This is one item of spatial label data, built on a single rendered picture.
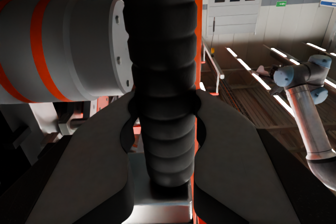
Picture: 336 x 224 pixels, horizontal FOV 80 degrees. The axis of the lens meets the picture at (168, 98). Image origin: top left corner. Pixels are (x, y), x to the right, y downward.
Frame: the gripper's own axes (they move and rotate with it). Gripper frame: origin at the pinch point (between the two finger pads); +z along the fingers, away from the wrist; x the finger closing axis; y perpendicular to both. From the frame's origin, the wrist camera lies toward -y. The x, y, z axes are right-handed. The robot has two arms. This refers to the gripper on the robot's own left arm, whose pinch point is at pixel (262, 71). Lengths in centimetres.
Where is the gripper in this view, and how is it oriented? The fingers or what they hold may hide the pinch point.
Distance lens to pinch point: 125.5
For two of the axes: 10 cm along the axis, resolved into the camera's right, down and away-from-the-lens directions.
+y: 0.8, -8.8, -4.7
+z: -2.8, -4.7, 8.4
